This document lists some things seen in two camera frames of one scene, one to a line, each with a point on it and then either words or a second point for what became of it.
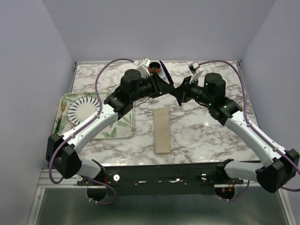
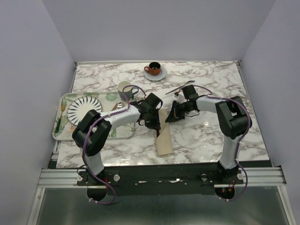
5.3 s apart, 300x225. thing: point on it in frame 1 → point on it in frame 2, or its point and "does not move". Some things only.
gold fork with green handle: (63, 106) does not move
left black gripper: (162, 86) → (156, 124)
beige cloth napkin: (162, 131) does not move
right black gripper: (185, 87) → (175, 115)
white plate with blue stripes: (82, 108) does not move
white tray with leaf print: (73, 108) does not move
